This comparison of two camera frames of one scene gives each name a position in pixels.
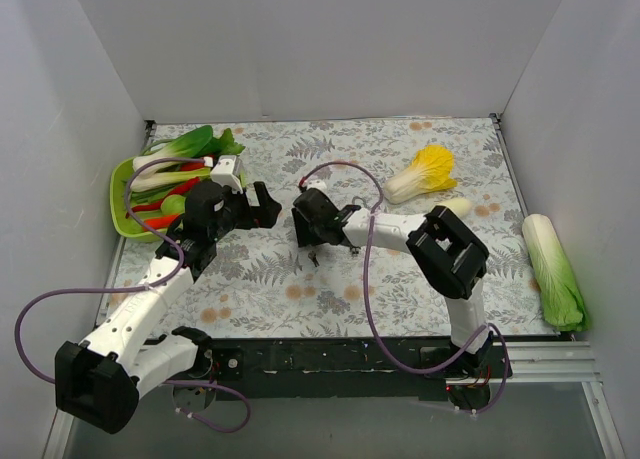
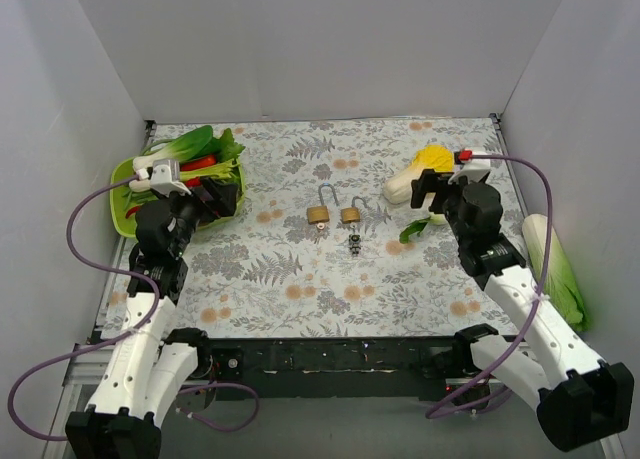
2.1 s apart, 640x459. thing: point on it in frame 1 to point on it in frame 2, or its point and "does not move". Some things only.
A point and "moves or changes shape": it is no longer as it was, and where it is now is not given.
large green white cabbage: (562, 299) does not move
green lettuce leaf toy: (205, 144) does not move
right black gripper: (302, 221) to (432, 190)
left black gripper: (251, 209) to (210, 199)
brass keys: (313, 256) moves or changes shape
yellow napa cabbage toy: (431, 170) does not move
